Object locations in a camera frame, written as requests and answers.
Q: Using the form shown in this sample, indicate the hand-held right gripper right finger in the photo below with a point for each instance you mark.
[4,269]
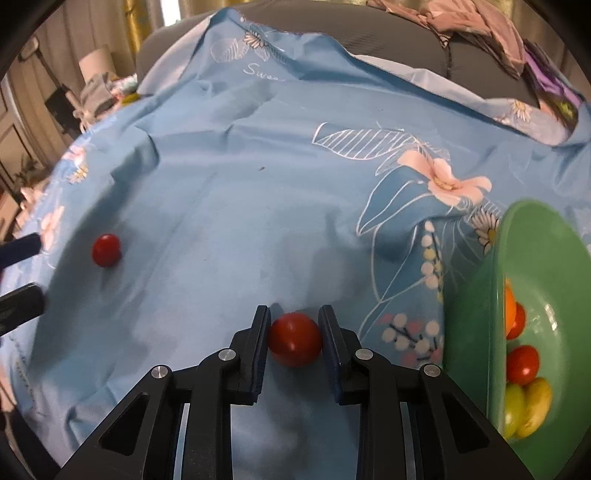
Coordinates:
[328,355]

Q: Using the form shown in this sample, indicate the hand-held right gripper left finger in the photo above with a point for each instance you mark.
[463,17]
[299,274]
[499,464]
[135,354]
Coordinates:
[261,353]

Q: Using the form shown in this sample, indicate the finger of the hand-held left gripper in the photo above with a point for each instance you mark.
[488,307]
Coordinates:
[21,250]
[21,305]

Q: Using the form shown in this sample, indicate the red cherry tomato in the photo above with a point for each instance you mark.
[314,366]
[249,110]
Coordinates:
[106,249]
[520,323]
[295,339]
[522,364]

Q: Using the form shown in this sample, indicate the orange round fruit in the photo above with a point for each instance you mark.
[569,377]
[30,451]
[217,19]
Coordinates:
[510,307]

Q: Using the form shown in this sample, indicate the green round fruit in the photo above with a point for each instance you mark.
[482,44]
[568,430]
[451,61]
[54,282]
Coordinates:
[514,410]

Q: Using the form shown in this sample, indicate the yellow round fruit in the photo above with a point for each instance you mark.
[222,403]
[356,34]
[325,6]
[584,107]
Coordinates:
[535,406]

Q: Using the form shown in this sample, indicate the green plastic bowl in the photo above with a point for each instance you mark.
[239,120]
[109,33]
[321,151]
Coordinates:
[545,258]

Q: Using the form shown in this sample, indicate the blue floral bed sheet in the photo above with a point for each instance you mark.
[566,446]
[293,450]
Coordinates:
[277,207]

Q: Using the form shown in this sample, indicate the pile of patterned cloths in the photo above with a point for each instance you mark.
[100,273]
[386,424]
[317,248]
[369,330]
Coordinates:
[104,92]

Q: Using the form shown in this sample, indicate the white lampshade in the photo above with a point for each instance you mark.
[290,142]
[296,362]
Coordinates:
[95,62]

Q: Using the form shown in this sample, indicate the yellow curtain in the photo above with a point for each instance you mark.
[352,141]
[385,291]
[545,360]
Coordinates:
[136,23]

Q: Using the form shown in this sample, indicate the grey sofa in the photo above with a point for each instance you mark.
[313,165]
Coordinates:
[360,27]

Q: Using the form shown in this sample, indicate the purple patterned cloth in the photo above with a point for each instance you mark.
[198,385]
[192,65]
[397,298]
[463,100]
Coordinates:
[549,78]

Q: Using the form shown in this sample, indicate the pink crumpled cloth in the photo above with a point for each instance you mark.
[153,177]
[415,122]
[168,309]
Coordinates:
[485,27]

